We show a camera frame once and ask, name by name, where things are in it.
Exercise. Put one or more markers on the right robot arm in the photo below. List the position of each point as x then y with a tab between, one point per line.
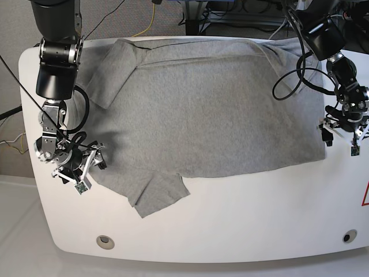
60	24

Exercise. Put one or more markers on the black table mount hole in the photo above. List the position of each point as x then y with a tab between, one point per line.
349	236

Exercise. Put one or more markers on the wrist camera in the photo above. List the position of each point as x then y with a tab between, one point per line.
355	150
83	186

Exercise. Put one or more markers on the grey table grommet hole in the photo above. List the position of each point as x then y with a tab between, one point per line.
105	242

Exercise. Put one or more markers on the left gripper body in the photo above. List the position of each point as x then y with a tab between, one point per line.
359	129

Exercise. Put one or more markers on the grey T-shirt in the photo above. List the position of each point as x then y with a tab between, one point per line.
172	109

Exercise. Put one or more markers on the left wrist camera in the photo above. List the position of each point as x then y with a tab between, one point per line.
355	150

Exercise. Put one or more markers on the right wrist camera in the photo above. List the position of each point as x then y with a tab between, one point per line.
83	186

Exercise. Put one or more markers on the black table leg post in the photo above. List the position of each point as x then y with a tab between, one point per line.
192	27

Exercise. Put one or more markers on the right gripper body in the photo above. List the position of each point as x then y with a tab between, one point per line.
75	164

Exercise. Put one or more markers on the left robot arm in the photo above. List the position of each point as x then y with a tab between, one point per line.
319	36

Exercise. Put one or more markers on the aluminium frame rail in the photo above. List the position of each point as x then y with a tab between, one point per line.
262	22

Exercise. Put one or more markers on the red triangle sticker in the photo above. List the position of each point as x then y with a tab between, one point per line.
365	201

